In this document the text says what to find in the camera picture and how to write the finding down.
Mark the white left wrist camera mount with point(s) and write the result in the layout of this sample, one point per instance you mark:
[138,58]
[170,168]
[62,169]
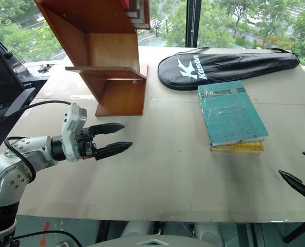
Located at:
[71,121]

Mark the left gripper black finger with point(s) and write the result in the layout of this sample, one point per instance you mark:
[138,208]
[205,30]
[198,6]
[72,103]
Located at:
[108,128]
[114,149]

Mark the bunch of keys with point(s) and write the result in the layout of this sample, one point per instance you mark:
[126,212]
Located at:
[44,67]

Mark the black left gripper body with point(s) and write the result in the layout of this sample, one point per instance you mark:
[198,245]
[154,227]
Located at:
[85,144]

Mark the teal book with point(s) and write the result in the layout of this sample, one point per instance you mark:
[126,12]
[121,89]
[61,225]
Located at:
[231,113]

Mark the brown wooden bookshelf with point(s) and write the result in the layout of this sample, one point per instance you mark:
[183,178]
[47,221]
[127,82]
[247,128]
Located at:
[111,61]

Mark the grey rounded robot body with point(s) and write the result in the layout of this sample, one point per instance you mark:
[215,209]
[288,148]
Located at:
[152,240]

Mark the black table leg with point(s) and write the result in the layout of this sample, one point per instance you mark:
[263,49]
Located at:
[296,232]

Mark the dark window frame post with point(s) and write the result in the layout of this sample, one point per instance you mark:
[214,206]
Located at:
[193,23]

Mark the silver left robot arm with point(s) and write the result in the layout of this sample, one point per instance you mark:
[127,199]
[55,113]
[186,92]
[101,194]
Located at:
[8,175]

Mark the yellow book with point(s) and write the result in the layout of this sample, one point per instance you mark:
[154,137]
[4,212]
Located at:
[247,148]

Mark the black Kason racket bag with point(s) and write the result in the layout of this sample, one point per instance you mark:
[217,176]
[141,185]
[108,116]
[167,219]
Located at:
[219,69]

